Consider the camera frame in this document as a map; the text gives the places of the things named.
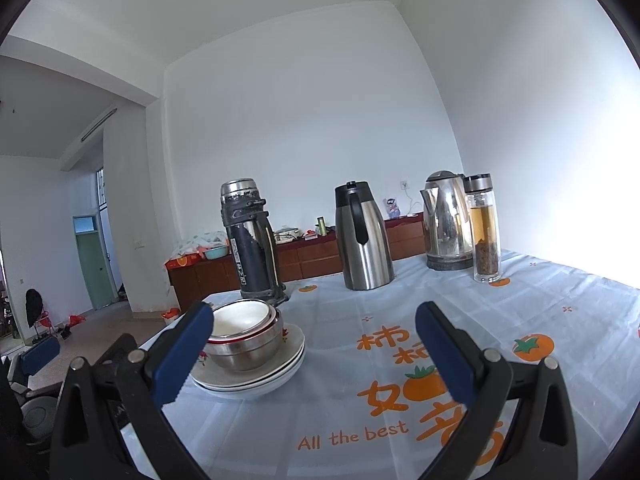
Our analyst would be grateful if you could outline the steel carafe black handle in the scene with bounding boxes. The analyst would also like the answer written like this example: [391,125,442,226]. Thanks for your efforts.
[334,181,396,292]

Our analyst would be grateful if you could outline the white power cable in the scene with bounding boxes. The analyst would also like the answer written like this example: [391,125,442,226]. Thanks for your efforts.
[403,187,426,219]

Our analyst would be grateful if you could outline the glass tea bottle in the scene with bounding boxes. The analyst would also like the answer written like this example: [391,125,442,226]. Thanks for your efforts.
[463,173,502,284]

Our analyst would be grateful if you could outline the red plastic bowl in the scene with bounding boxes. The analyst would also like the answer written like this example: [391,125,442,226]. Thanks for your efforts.
[206,305,282,346]

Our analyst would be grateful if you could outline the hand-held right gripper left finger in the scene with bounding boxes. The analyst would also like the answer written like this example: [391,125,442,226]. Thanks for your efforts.
[49,301,216,480]

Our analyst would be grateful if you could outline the brown wooden sideboard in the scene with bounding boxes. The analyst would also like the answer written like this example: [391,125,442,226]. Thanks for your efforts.
[166,212,431,313]

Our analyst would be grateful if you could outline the black jacket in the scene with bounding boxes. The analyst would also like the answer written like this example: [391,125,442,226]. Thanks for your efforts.
[25,288,46,331]

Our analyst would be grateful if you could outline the ceiling tube light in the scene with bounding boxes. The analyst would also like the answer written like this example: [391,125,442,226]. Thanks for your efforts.
[80,107,119,144]

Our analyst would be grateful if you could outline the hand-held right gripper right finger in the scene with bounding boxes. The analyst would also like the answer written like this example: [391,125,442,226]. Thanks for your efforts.
[415,301,578,480]

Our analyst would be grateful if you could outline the dark vacuum flask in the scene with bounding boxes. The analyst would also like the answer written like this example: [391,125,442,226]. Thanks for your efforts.
[220,178,290,307]

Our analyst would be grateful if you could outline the red flower white plate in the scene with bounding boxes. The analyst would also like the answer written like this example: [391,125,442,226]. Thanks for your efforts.
[190,322,307,386]

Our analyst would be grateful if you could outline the white enamel bowl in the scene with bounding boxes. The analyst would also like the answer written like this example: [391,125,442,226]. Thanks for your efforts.
[207,299,278,341]

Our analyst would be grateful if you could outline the orange box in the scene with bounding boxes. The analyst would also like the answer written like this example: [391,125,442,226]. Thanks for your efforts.
[166,254,207,269]

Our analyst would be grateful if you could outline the white plastic bags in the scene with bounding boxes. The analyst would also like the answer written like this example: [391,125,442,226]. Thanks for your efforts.
[172,230,230,256]

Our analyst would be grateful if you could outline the green door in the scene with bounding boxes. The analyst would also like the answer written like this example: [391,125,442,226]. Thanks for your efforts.
[72,216,118,311]

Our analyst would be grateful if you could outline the steel electric kettle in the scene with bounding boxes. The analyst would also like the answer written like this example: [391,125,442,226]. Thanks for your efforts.
[419,170,476,272]

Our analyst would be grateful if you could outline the stainless steel bowl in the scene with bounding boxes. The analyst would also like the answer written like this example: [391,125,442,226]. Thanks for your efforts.
[205,310,285,373]

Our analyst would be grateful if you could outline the persimmon print tablecloth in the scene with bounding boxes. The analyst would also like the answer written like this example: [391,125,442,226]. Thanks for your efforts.
[117,247,640,480]

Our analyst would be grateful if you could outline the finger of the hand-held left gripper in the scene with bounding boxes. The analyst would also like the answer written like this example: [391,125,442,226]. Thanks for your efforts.
[92,334,140,372]
[20,334,62,378]

